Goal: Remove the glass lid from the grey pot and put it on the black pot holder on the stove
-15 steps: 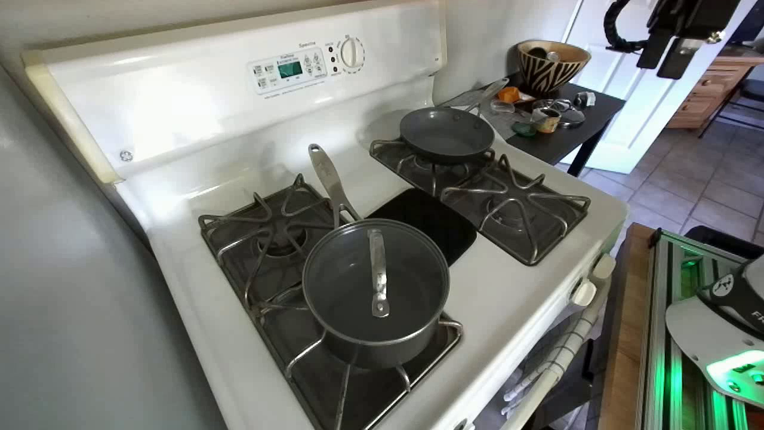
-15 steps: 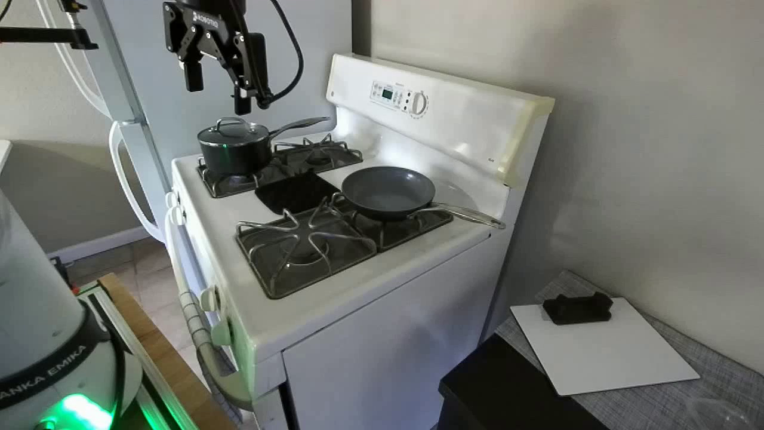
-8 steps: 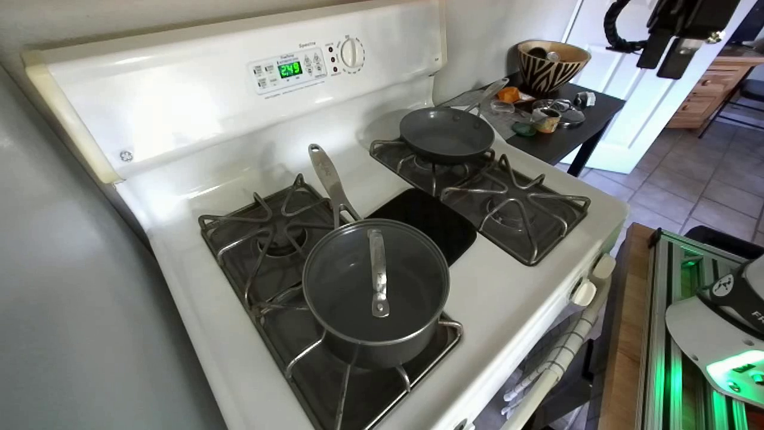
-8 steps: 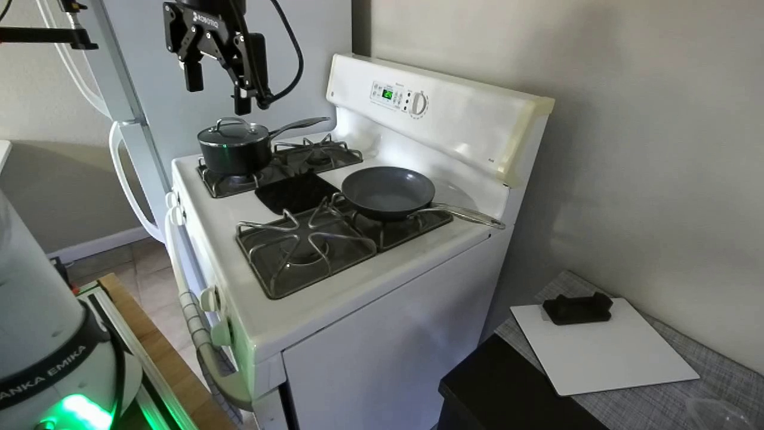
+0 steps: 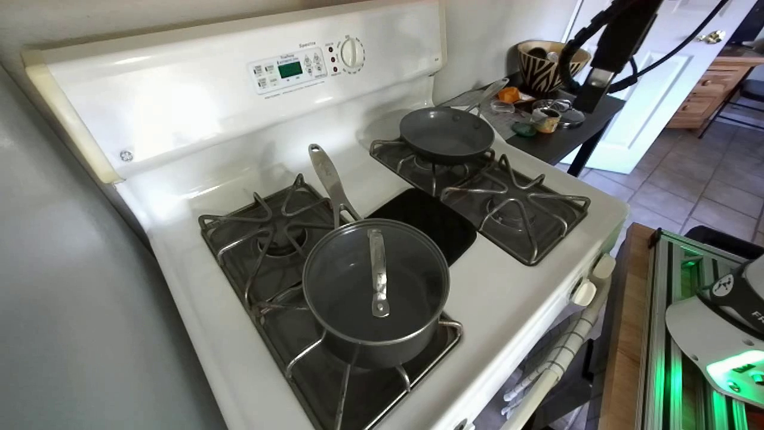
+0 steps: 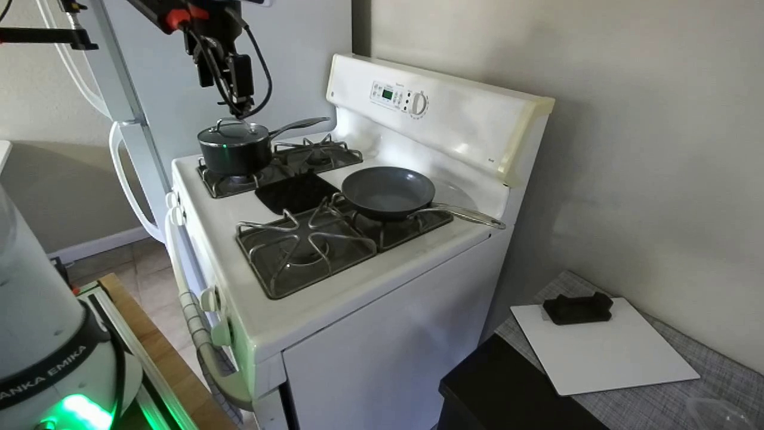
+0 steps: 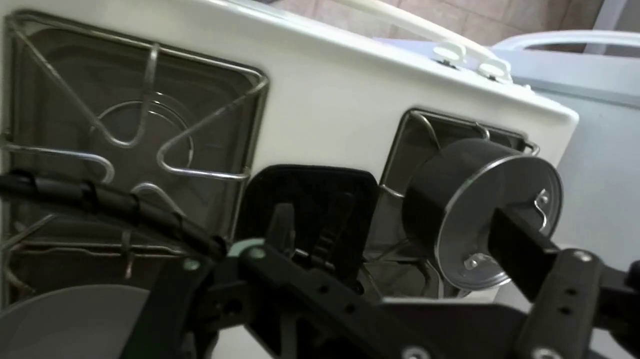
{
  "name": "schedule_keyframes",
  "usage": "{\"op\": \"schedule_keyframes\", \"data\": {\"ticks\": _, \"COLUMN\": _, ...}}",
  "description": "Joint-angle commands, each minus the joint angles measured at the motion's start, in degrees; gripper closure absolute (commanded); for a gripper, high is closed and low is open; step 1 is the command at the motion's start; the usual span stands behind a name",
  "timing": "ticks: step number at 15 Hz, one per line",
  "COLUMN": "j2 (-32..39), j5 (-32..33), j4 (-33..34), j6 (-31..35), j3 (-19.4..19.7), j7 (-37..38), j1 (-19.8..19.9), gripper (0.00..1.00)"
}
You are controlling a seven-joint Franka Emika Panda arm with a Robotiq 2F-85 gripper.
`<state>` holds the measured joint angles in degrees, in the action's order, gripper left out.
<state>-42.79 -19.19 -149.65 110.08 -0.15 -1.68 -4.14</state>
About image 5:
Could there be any black burner grate under pot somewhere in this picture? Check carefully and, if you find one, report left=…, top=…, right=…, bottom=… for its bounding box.
left=195, top=172, right=465, bottom=430

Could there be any thin black cable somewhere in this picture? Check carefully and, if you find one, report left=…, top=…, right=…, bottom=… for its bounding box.
left=606, top=0, right=730, bottom=95

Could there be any white panel door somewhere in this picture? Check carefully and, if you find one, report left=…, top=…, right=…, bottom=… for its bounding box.
left=582, top=0, right=761, bottom=177

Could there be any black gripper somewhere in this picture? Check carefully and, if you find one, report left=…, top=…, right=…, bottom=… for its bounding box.
left=572, top=0, right=667, bottom=116

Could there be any small white cup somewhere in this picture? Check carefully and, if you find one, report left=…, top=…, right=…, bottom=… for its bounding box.
left=532, top=106, right=565, bottom=137

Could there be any white gas stove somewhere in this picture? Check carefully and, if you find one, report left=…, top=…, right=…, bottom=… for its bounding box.
left=22, top=0, right=631, bottom=430

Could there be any dark grey frying pan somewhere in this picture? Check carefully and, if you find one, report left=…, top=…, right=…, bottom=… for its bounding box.
left=396, top=106, right=497, bottom=167

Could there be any black corrugated cable conduit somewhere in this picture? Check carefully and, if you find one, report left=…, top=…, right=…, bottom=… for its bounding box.
left=556, top=6, right=620, bottom=95

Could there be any patterned black white bowl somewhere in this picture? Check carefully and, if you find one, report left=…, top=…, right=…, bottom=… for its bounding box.
left=510, top=39, right=591, bottom=98

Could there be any white stove burner knob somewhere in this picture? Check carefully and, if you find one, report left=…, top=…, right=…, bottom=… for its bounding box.
left=568, top=277, right=599, bottom=312

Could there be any black rounded object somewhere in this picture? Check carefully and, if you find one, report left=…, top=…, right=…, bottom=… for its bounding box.
left=685, top=226, right=764, bottom=264

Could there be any black side table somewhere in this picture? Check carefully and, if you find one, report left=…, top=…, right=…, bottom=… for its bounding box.
left=441, top=78, right=627, bottom=180

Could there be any white stove timer dial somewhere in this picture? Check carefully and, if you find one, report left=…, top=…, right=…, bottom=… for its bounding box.
left=338, top=35, right=369, bottom=70

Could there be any wooden dresser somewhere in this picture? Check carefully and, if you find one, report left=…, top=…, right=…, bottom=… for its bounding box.
left=667, top=45, right=764, bottom=134

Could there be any wooden board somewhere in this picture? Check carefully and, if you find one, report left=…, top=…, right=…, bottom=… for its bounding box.
left=594, top=222, right=664, bottom=430

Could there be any black burner grate under pan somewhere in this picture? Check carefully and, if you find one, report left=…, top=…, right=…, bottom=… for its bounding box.
left=367, top=137, right=591, bottom=267

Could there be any grey pot with long handle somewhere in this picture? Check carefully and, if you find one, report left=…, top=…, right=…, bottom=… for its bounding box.
left=299, top=142, right=454, bottom=371

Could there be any striped dish towel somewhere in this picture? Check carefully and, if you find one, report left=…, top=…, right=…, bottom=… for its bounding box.
left=498, top=316, right=594, bottom=420

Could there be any grey white robot base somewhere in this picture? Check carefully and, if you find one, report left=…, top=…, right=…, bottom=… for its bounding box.
left=664, top=254, right=764, bottom=412

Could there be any aluminium frame with green light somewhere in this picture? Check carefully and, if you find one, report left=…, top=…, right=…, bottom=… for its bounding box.
left=642, top=227, right=764, bottom=430

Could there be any glass lid with steel handle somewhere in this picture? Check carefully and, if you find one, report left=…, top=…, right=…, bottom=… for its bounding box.
left=300, top=219, right=451, bottom=348

